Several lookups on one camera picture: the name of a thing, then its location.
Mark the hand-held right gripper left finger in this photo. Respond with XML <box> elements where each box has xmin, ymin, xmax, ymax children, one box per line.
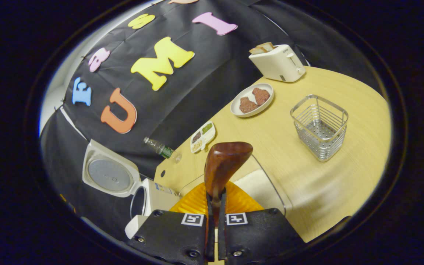
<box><xmin>127</xmin><ymin>182</ymin><xmax>215</xmax><ymax>264</ymax></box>

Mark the clear plastic rice container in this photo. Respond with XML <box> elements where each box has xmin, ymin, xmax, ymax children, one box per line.
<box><xmin>178</xmin><ymin>155</ymin><xmax>293</xmax><ymax>218</ymax></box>

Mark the metal wire chopstick holder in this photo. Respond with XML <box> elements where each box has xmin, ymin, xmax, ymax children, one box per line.
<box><xmin>290</xmin><ymin>95</ymin><xmax>349</xmax><ymax>163</ymax></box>

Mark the white round plate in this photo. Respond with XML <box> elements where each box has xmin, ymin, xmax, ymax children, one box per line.
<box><xmin>230</xmin><ymin>83</ymin><xmax>275</xmax><ymax>118</ymax></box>

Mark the brown meat piece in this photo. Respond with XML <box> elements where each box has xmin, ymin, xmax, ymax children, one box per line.
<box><xmin>239</xmin><ymin>96</ymin><xmax>259</xmax><ymax>114</ymax></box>
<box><xmin>252</xmin><ymin>88</ymin><xmax>271</xmax><ymax>106</ymax></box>

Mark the white divided grain dish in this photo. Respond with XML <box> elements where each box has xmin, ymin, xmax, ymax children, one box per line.
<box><xmin>190</xmin><ymin>121</ymin><xmax>216</xmax><ymax>154</ymax></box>

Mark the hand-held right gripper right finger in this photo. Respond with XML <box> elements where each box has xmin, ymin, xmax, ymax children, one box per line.
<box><xmin>218</xmin><ymin>180</ymin><xmax>306</xmax><ymax>265</ymax></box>

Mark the brown wooden spoon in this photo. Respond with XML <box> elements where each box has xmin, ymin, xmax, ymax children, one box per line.
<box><xmin>204</xmin><ymin>142</ymin><xmax>254</xmax><ymax>226</ymax></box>

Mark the white rice cooker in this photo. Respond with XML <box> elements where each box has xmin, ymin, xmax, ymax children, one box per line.
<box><xmin>82</xmin><ymin>139</ymin><xmax>180</xmax><ymax>240</ymax></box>

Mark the clear green-label plastic bottle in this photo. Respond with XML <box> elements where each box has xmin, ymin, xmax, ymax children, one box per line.
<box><xmin>144</xmin><ymin>137</ymin><xmax>176</xmax><ymax>159</ymax></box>

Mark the white toaster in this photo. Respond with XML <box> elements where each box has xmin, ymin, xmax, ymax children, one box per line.
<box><xmin>249</xmin><ymin>44</ymin><xmax>307</xmax><ymax>83</ymax></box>

